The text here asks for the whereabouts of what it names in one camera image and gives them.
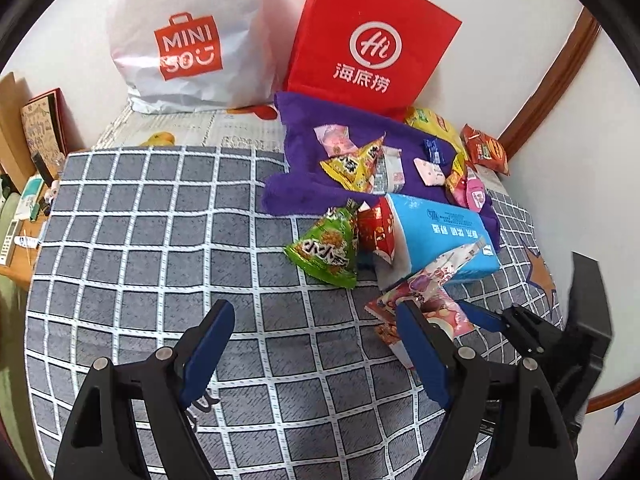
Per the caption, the grey grid blanket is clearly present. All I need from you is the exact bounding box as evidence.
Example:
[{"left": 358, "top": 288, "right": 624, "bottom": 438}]
[{"left": 22, "top": 146, "right": 563, "bottom": 480}]

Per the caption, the fruit print mat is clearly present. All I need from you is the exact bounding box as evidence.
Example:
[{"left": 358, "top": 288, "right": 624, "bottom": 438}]
[{"left": 92, "top": 105, "right": 288, "bottom": 157}]

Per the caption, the orange nut snack packet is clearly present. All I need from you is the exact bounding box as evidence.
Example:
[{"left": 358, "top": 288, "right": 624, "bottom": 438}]
[{"left": 376, "top": 325, "right": 418, "bottom": 371}]

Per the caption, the white remote control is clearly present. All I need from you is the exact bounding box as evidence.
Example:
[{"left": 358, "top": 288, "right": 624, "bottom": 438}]
[{"left": 0, "top": 217, "right": 23, "bottom": 267}]

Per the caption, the green triangular snack packet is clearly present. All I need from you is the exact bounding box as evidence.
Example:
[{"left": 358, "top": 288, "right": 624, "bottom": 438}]
[{"left": 284, "top": 199, "right": 362, "bottom": 290}]

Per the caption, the red paper bag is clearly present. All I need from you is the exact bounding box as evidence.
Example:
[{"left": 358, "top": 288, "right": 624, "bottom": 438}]
[{"left": 281, "top": 0, "right": 463, "bottom": 122}]

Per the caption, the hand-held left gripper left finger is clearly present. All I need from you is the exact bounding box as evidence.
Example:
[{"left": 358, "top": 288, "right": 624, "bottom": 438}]
[{"left": 52, "top": 299, "right": 237, "bottom": 480}]

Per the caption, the pink purple snack packet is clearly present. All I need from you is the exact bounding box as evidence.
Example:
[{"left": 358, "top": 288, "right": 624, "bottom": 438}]
[{"left": 365, "top": 267, "right": 477, "bottom": 341}]

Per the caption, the small orange yellow packet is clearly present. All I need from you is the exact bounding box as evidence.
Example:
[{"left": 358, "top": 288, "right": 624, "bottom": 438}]
[{"left": 445, "top": 152, "right": 470, "bottom": 206}]

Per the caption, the large yellow snack packet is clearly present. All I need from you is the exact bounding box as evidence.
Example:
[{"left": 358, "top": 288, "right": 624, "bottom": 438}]
[{"left": 404, "top": 106, "right": 468, "bottom": 153}]

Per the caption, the brown wooden door frame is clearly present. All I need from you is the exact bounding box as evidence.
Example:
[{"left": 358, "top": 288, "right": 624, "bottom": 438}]
[{"left": 499, "top": 6, "right": 602, "bottom": 161}]

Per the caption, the white plastic bag red logo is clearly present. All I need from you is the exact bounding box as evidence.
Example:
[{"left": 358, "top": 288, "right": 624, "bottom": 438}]
[{"left": 106, "top": 0, "right": 281, "bottom": 115}]

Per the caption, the red framed book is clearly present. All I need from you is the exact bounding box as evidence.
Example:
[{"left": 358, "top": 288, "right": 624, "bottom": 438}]
[{"left": 20, "top": 88, "right": 68, "bottom": 181}]

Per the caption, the red triangular snack packet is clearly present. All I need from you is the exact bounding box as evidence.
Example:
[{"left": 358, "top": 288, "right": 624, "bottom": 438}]
[{"left": 356, "top": 196, "right": 401, "bottom": 265}]

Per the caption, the green white bottle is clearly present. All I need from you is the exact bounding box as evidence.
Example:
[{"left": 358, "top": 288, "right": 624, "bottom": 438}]
[{"left": 17, "top": 174, "right": 48, "bottom": 222}]

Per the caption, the small pale pink packet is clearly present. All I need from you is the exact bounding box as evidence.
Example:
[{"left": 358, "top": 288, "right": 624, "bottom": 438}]
[{"left": 414, "top": 157, "right": 446, "bottom": 187}]

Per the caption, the yellow triangular snack packet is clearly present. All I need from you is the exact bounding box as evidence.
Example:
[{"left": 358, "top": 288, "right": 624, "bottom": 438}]
[{"left": 320, "top": 133, "right": 387, "bottom": 193}]

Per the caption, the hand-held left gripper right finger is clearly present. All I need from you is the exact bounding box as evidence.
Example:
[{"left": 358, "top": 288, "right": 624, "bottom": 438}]
[{"left": 395, "top": 300, "right": 582, "bottom": 480}]

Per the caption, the red orange snack packet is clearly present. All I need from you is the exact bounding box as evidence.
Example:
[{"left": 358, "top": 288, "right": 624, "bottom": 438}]
[{"left": 460, "top": 124, "right": 511, "bottom": 176}]

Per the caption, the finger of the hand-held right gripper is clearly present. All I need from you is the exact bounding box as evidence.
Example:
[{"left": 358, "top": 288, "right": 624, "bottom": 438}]
[{"left": 456, "top": 300, "right": 565, "bottom": 358}]

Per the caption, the wooden side table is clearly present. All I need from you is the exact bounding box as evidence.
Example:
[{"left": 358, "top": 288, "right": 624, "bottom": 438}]
[{"left": 0, "top": 170, "right": 51, "bottom": 292}]

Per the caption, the white pink snack packet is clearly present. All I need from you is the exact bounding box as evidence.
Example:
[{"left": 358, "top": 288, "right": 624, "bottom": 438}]
[{"left": 371, "top": 146, "right": 407, "bottom": 196}]

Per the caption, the brown cardboard sheet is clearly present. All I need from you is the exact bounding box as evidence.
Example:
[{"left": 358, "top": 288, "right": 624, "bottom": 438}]
[{"left": 0, "top": 72, "right": 33, "bottom": 193}]

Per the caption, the purple towel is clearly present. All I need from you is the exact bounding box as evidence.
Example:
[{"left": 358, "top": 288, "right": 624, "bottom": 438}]
[{"left": 260, "top": 91, "right": 501, "bottom": 248}]

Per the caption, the small blue snack packet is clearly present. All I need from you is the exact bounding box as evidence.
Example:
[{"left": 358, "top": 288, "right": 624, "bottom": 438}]
[{"left": 422, "top": 137, "right": 446, "bottom": 165}]

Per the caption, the pink purple round-print packet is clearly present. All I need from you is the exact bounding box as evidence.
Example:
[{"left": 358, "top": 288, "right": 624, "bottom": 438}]
[{"left": 462, "top": 166, "right": 487, "bottom": 212}]

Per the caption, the blue tissue pack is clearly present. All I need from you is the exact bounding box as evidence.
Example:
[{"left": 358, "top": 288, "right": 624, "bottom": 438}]
[{"left": 372, "top": 192, "right": 505, "bottom": 292}]

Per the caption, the long white snack packet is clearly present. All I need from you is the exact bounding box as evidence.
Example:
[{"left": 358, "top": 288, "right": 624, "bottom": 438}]
[{"left": 420, "top": 239, "right": 493, "bottom": 281}]

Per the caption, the pink peach snack packet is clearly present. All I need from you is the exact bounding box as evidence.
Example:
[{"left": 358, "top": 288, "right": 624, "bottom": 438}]
[{"left": 313, "top": 123, "right": 352, "bottom": 158}]

